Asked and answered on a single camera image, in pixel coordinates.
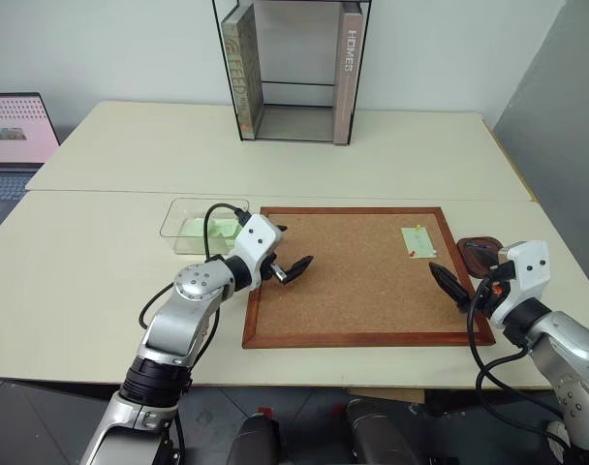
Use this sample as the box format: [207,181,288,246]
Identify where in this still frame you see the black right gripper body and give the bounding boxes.
[468,279,512,321]

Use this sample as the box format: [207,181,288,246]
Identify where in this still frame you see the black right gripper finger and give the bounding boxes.
[444,285,472,314]
[428,262,465,297]

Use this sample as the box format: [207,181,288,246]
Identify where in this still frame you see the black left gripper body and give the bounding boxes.
[258,251,289,286]

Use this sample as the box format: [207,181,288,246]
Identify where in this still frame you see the light green paper note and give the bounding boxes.
[400,225,439,260]

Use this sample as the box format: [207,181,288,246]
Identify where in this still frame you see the wood framed cork board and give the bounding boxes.
[240,206,496,351]

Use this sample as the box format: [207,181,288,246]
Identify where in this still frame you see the green paper note stack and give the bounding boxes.
[175,217,241,254]

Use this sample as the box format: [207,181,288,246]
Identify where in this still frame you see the brown leather dish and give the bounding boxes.
[455,234,508,280]

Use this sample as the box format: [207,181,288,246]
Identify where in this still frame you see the clear plastic tray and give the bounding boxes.
[158,197,251,257]

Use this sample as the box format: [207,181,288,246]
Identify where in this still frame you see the dark rounded shape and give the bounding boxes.
[225,414,282,465]
[343,398,422,465]

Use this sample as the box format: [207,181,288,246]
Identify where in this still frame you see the tan patterned book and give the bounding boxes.
[220,6,267,142]

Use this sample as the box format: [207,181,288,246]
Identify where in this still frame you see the grey brown HOMES book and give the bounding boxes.
[331,1,365,147]

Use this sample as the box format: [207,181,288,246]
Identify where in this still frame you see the laptop with pink screen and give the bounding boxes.
[0,92,63,233]

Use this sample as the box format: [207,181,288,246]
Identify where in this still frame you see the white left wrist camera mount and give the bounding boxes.
[228,213,285,283]

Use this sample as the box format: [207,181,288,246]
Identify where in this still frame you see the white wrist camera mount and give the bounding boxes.
[228,213,285,283]
[496,240,551,326]

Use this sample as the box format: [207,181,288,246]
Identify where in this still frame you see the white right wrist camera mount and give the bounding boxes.
[496,240,551,326]

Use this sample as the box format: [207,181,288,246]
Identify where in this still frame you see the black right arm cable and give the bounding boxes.
[465,262,573,450]

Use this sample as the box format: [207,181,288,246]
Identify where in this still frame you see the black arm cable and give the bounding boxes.
[465,262,573,450]
[139,202,251,331]

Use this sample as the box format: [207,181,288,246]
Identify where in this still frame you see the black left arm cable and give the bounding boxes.
[139,202,251,331]

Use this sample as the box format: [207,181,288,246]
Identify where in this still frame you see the black wire frame shelf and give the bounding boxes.
[211,0,375,145]

